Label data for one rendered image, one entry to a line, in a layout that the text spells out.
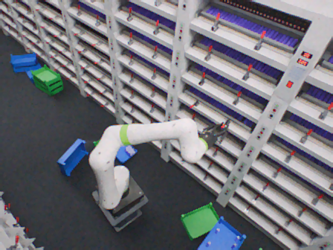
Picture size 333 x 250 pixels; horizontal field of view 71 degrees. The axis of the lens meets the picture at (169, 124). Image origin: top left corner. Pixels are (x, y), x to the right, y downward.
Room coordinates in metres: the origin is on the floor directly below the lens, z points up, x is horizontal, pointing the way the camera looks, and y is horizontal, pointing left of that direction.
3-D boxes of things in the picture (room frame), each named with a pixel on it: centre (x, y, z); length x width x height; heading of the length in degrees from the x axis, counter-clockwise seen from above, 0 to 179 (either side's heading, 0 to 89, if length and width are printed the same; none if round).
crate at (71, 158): (1.21, 0.86, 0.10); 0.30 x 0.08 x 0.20; 164
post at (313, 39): (1.08, -0.62, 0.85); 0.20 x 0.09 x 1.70; 145
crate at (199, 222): (0.80, -0.38, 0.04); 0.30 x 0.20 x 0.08; 121
